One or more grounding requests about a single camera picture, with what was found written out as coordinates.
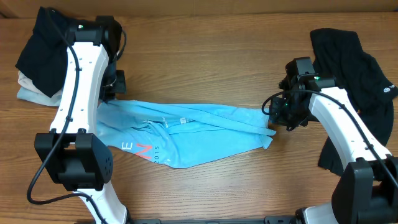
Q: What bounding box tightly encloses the beige folded garment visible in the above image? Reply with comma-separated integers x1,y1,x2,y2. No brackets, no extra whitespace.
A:
17,71,44,95

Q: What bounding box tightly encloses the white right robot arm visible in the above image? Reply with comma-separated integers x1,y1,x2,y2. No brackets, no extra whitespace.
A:
262,75,397,223

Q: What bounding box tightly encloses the black folded garment on stack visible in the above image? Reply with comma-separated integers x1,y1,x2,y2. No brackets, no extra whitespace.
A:
16,7,67,97

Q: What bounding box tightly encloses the pale blue folded garment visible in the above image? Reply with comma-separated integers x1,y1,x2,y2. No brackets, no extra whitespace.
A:
17,87,62,106

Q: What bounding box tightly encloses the light blue printed t-shirt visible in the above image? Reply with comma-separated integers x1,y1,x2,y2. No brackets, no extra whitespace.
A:
97,100,275,169

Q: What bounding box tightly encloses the black garment on right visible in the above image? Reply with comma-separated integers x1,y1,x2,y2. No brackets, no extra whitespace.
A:
309,27,398,177

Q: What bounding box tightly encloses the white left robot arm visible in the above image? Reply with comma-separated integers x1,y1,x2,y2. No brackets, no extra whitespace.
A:
27,16,132,223

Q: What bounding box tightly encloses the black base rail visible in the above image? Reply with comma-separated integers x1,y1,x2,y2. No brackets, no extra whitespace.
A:
127,209,306,224

